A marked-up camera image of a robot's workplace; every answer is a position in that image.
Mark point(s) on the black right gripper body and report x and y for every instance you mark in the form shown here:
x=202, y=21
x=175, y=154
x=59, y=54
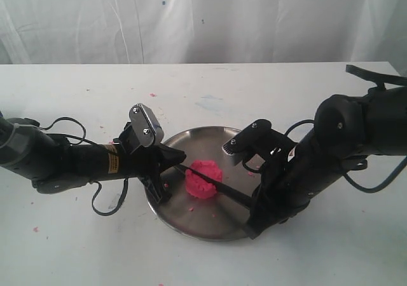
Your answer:
x=298, y=178

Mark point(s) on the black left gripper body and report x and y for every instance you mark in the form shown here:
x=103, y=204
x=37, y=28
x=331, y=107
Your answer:
x=130, y=159

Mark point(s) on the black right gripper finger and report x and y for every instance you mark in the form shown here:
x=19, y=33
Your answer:
x=267, y=209

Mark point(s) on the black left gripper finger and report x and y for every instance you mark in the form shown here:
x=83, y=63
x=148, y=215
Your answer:
x=169, y=157
x=154, y=187

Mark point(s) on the pink clay lump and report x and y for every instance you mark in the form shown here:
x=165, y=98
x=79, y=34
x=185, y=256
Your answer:
x=197, y=186

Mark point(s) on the black kitchen knife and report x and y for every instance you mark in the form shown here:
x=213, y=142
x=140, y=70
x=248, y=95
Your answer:
x=238, y=197

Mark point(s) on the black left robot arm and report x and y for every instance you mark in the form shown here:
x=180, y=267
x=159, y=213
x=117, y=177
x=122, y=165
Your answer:
x=57, y=162

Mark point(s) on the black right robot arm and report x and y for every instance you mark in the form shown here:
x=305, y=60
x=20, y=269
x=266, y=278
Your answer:
x=346, y=131

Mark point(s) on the round steel plate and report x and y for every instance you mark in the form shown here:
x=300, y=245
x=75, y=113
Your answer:
x=218, y=218

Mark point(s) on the white backdrop sheet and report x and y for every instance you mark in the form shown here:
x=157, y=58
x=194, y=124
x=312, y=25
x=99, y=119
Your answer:
x=202, y=31

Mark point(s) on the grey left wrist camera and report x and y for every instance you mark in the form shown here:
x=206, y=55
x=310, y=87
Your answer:
x=146, y=127

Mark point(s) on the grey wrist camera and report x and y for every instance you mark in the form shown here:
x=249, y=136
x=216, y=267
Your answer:
x=239, y=146
x=146, y=127

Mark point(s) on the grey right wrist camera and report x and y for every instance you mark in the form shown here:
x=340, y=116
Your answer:
x=239, y=146

